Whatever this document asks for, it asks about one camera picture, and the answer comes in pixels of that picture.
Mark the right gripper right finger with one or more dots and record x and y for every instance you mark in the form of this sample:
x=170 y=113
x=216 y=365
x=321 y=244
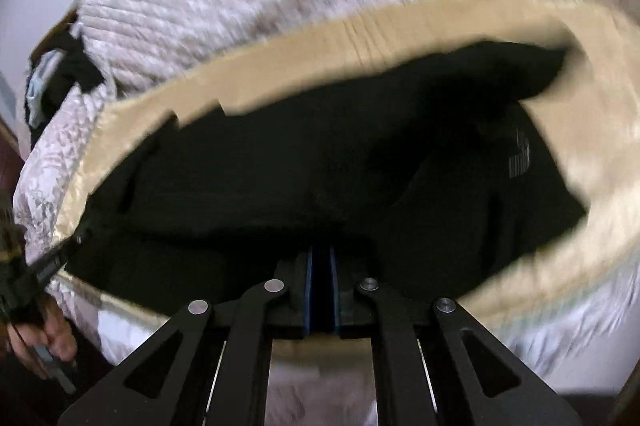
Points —
x=435 y=364

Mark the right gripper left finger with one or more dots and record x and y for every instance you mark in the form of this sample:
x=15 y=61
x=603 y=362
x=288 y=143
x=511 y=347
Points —
x=208 y=365

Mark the black pants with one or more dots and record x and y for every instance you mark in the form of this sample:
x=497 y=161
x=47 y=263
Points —
x=429 y=176

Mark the person's left hand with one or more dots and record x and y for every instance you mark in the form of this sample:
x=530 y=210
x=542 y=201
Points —
x=55 y=333

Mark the dark clothes pile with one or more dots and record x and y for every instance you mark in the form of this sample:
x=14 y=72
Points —
x=52 y=74

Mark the golden satin bed sheet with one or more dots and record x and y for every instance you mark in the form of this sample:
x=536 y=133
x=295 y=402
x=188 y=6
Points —
x=552 y=302

